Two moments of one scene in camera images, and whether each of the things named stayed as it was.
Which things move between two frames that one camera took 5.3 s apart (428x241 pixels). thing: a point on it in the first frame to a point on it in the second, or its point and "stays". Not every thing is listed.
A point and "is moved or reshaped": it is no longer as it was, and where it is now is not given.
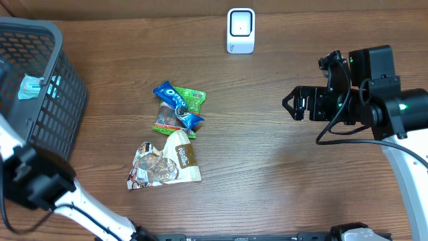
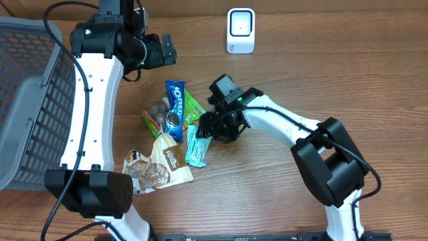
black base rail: (342, 231) stays
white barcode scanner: (241, 31) stays
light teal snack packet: (30, 87) to (196, 148)
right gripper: (317, 111) to (206, 119)
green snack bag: (168, 119) to (155, 114)
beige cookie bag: (175, 163) is moved or reshaped
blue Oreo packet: (188, 119) is moved or reshaped
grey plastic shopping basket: (51, 120) stays
